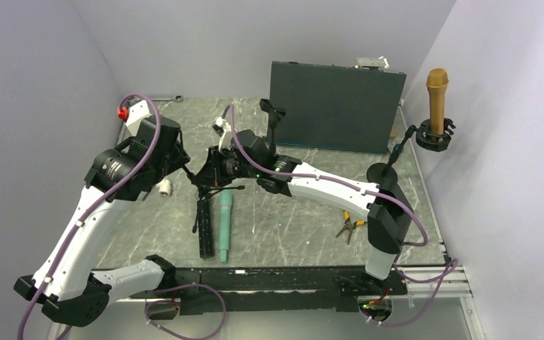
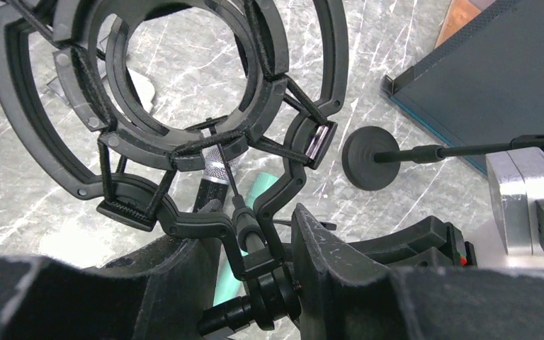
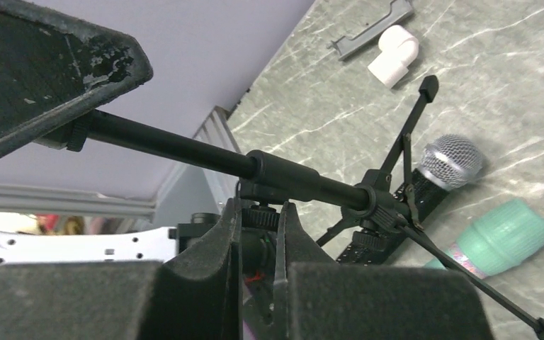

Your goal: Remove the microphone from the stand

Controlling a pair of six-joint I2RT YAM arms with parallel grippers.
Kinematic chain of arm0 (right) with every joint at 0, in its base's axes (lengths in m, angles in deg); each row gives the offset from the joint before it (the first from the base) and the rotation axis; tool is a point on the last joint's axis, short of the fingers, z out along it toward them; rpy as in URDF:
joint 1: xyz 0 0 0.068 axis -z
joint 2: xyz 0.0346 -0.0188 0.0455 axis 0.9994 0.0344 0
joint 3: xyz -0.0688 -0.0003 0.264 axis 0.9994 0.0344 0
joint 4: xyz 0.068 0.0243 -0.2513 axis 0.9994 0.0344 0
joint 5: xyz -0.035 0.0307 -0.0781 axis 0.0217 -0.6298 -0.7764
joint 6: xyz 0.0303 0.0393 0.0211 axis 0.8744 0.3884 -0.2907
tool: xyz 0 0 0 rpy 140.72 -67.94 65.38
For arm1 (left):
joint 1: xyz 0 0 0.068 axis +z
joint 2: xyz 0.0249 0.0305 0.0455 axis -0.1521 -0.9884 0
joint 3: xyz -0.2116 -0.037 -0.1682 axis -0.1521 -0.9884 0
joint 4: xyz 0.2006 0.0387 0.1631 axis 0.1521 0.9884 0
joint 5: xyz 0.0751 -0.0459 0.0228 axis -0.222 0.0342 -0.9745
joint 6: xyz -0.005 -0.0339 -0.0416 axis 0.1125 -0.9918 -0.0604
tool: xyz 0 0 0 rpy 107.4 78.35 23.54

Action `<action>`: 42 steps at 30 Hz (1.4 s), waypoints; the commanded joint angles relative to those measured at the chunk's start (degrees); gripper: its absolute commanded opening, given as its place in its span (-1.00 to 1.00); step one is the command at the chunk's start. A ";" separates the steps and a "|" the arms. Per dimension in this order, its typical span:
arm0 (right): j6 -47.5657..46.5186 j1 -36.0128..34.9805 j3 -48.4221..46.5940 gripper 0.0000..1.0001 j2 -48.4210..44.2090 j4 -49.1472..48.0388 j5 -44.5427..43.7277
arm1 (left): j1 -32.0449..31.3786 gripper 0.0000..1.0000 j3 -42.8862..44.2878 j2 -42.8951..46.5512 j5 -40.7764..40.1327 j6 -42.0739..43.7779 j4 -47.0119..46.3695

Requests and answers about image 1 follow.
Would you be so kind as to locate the yellow handle pliers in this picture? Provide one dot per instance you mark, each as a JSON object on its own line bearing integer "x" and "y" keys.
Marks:
{"x": 349, "y": 226}

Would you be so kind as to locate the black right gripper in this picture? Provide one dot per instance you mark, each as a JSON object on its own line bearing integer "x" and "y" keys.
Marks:
{"x": 212, "y": 173}

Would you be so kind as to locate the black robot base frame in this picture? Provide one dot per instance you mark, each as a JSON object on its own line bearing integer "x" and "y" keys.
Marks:
{"x": 259, "y": 289}

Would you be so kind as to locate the silver ring spanner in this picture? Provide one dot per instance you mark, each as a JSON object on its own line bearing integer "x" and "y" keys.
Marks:
{"x": 175, "y": 99}

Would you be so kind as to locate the white device behind panel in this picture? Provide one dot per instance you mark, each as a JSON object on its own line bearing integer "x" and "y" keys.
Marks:
{"x": 378, "y": 63}

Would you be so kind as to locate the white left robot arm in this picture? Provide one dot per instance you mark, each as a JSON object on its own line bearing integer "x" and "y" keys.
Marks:
{"x": 67, "y": 286}

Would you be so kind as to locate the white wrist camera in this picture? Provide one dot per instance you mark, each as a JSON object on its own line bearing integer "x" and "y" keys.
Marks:
{"x": 133, "y": 115}
{"x": 221, "y": 127}

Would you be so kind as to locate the black tripod mic stand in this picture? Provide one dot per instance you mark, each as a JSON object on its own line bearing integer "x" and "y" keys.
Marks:
{"x": 211, "y": 192}

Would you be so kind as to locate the mint green toy microphone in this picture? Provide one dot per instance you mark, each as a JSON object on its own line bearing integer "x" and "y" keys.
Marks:
{"x": 226, "y": 201}

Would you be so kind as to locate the dark grey upright panel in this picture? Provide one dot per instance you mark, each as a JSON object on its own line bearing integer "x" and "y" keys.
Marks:
{"x": 335, "y": 107}

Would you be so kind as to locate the white pipe elbow fitting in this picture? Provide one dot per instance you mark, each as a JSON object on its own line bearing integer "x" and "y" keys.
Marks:
{"x": 164, "y": 188}

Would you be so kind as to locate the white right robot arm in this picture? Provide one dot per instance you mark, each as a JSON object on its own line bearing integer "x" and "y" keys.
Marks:
{"x": 382, "y": 206}

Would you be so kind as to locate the black stand with shock mount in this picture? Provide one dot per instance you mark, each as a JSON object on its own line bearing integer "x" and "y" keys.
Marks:
{"x": 425, "y": 138}

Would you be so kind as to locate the black silver-mesh microphone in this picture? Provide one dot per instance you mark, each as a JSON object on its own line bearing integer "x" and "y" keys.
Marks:
{"x": 204, "y": 227}

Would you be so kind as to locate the green handle screwdriver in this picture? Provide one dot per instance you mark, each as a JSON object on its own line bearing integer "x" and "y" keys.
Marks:
{"x": 397, "y": 150}

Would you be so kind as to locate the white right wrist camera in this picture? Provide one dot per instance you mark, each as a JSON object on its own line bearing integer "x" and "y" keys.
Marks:
{"x": 221, "y": 127}

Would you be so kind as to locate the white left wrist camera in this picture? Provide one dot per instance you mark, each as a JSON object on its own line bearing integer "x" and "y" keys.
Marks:
{"x": 133, "y": 115}

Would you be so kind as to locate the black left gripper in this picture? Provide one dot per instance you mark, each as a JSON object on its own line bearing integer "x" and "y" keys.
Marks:
{"x": 180, "y": 158}

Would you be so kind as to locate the black round-base mic stand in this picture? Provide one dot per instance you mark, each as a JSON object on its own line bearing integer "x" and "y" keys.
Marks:
{"x": 275, "y": 115}

